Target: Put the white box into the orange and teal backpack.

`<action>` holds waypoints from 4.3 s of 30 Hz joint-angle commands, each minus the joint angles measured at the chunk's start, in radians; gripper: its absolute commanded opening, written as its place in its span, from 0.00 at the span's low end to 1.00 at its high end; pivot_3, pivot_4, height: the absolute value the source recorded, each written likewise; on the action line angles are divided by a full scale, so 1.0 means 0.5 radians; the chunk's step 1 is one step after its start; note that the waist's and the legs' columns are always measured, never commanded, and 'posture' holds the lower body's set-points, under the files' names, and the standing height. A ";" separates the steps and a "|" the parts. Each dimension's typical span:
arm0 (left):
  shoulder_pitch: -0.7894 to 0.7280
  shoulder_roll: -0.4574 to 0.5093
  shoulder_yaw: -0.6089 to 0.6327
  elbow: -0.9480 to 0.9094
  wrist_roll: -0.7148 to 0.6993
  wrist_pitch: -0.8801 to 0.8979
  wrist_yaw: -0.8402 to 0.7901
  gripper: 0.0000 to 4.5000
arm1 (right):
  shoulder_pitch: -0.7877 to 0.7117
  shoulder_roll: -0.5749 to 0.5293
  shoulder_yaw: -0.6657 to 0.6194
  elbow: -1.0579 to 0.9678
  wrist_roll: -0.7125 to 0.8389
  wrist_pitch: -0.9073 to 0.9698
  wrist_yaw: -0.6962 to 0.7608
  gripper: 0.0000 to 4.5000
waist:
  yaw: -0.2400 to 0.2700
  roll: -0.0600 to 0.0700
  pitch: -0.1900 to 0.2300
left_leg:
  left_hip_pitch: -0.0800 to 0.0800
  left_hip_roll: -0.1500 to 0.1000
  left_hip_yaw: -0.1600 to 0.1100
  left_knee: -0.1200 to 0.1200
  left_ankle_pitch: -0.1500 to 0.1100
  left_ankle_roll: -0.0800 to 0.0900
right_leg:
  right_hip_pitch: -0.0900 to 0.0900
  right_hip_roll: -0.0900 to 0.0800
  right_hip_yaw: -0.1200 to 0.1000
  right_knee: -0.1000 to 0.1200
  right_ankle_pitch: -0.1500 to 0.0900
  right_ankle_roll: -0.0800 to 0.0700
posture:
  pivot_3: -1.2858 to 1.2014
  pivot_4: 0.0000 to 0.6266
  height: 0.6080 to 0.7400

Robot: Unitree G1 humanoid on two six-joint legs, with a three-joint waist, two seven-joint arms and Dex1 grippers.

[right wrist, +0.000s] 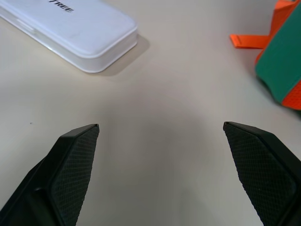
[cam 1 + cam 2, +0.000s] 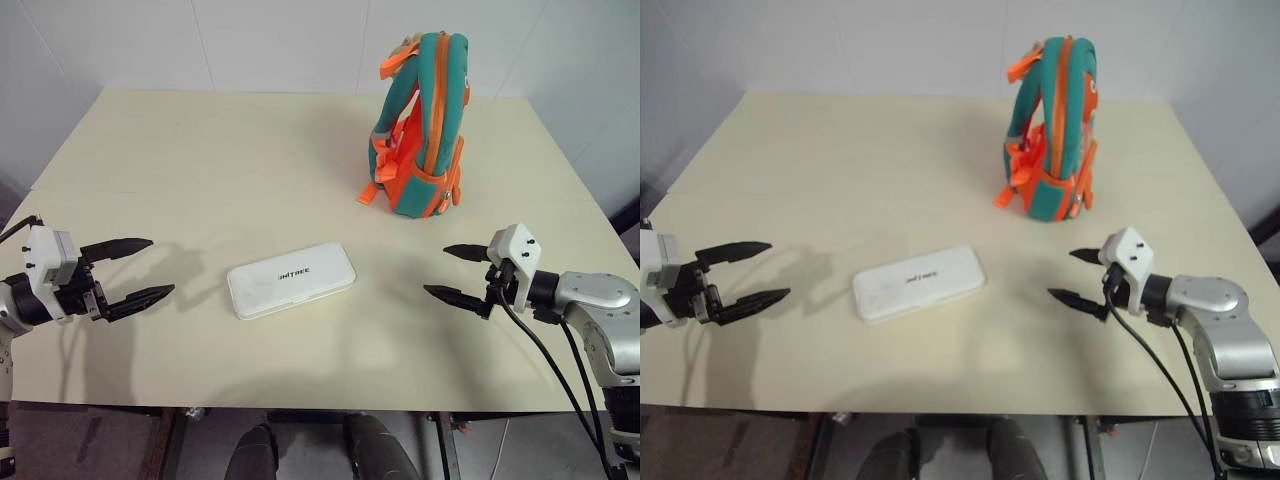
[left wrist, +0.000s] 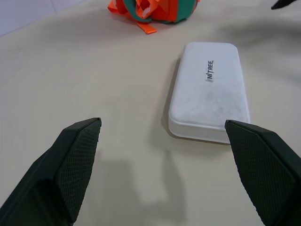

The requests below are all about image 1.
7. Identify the white plastic case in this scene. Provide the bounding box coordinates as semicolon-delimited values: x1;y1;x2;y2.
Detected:
0;0;138;73

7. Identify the green and orange backpack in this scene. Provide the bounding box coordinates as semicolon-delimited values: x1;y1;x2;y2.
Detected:
229;0;301;111

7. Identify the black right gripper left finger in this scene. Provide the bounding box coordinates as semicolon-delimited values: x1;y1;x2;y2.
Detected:
0;124;100;226

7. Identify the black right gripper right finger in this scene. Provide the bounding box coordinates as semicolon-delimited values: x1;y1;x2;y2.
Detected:
222;121;301;226

